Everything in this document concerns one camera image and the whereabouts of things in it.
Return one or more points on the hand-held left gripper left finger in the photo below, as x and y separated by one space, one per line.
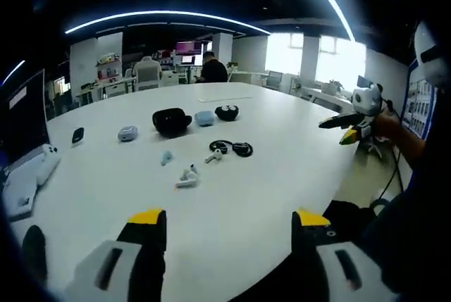
144 242

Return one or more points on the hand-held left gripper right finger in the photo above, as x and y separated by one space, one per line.
313 242

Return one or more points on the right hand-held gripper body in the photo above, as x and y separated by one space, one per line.
368 99

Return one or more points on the white earbud case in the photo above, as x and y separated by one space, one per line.
186 183

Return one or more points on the black ear-hook earbud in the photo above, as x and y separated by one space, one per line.
211 145
243 150

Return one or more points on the lilac earbud case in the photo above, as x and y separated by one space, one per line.
127 133

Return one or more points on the white earbud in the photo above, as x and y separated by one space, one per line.
216 155

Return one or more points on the black cartoon-eyed earbud case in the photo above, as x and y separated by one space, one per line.
226 113

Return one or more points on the large black earbud case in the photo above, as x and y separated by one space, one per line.
169 124

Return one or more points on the light blue earbud case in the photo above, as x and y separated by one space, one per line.
204 119

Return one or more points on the white office chair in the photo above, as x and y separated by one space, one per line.
147 78
373 145

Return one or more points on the potted plant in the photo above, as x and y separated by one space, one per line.
335 85

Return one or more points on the white worn device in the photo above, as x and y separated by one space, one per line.
431 66

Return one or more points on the white table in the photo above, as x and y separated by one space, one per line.
246 182

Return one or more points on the ceiling light strip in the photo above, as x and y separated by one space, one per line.
158 13
334 5
14 69

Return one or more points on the person's dark clothed body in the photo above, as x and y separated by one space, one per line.
423 228

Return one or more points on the black computer mouse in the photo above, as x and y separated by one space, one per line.
34 252

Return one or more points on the white game controller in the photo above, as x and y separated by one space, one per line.
47 164

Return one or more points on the small black oval device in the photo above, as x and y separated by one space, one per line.
78 135

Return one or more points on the silver laptop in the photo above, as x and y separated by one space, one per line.
21 122

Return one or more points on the shelf with colourful items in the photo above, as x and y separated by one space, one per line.
107 69

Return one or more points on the blue white wall display board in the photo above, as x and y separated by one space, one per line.
419 105

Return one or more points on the pink wall monitor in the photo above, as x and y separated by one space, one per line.
188 48

